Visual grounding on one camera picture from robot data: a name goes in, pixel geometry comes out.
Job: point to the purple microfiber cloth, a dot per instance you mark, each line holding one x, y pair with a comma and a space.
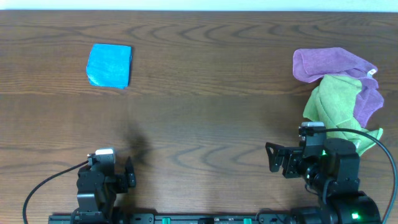
310, 65

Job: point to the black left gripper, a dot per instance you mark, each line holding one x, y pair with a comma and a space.
126, 180

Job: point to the green microfiber cloth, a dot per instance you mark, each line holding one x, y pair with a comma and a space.
332, 103

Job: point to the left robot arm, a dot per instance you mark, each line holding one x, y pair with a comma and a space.
95, 206

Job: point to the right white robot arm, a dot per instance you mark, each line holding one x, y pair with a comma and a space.
330, 167

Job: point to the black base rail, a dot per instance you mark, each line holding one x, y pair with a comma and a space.
262, 218

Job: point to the blue microfiber cloth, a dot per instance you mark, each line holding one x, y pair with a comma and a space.
109, 65

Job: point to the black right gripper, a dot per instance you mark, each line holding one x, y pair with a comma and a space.
293, 155

